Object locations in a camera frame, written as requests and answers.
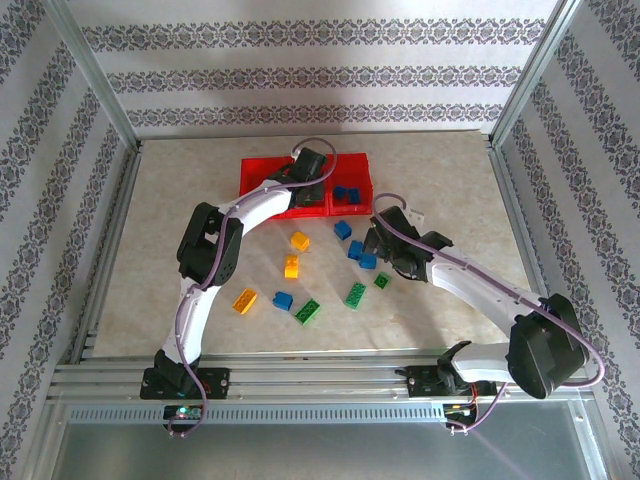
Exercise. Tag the small green lego brick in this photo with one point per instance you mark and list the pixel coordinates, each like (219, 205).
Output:
(383, 281)

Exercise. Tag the small yellow lego brick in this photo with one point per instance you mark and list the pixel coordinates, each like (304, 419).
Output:
(290, 266)
(300, 240)

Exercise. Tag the long green lego brick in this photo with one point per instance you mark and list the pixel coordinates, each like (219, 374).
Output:
(307, 311)
(355, 295)

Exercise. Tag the long yellow lego brick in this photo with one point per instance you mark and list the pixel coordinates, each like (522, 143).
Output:
(244, 301)

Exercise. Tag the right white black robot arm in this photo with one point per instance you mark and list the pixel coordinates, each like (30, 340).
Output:
(540, 355)

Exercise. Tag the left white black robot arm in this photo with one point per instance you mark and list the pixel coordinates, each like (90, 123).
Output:
(210, 250)

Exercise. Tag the grey metal plate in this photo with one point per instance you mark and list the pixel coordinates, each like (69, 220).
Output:
(320, 450)

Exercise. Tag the aluminium side rail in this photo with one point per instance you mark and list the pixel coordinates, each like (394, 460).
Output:
(514, 200)
(123, 200)

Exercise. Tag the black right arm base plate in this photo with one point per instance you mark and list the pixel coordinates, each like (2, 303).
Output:
(420, 385)

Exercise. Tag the aluminium mounting rail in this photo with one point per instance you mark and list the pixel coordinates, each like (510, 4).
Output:
(320, 380)

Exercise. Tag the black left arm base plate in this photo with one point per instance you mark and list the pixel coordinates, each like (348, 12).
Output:
(220, 382)

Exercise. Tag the aluminium frame post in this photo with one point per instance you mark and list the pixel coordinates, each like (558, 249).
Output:
(534, 75)
(95, 75)

